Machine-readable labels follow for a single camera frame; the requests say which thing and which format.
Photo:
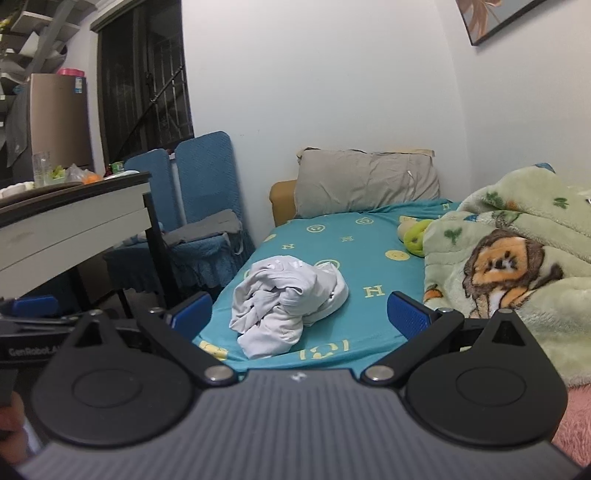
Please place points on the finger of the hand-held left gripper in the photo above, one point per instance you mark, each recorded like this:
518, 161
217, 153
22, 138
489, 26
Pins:
37, 307

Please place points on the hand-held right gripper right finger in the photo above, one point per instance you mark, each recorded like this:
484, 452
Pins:
408, 318

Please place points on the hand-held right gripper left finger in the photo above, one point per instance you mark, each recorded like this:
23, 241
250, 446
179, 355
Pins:
191, 316

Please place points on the white shirt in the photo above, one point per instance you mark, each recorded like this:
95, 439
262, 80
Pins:
277, 300

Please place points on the person's left hand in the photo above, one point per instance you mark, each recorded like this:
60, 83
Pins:
11, 429

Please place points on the green plush toy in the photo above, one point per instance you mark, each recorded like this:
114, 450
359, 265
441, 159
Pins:
415, 240

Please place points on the teal patterned bed sheet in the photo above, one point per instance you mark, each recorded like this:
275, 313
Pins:
351, 258

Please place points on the grey cloth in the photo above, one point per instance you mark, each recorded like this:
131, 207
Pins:
203, 228

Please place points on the small white blue toy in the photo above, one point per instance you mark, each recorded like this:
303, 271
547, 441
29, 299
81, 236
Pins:
138, 235

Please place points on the clear glass cup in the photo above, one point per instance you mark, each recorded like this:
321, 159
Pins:
41, 168

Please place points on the short blue covered chair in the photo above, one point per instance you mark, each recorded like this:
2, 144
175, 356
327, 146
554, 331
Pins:
147, 184

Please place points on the plastic bag with oranges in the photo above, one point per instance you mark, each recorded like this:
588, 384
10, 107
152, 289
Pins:
81, 174

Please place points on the grey pillow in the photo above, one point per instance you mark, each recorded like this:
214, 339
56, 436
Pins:
364, 184

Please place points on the tan cushion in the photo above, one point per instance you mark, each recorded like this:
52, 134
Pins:
281, 203

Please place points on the green printed fleece blanket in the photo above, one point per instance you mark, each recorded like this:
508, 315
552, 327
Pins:
554, 314

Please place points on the tall blue covered chair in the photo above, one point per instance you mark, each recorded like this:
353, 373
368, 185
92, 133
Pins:
207, 170

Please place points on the green can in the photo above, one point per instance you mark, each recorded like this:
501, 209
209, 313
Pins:
117, 167

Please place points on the cream pillow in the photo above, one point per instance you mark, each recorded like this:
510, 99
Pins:
427, 152

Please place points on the grey hanging towel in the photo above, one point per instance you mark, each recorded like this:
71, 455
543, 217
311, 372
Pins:
18, 134

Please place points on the brown fridge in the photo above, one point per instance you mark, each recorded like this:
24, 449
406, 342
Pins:
55, 120

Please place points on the pink fuzzy blanket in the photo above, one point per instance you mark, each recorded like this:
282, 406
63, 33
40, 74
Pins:
577, 415

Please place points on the dark window with grille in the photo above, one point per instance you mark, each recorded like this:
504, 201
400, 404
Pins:
138, 92

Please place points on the white table with black frame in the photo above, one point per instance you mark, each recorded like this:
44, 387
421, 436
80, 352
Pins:
55, 230

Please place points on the grey wall shelves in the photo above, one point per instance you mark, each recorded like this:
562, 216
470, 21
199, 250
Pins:
41, 27

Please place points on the framed wall picture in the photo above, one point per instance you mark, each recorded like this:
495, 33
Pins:
485, 18

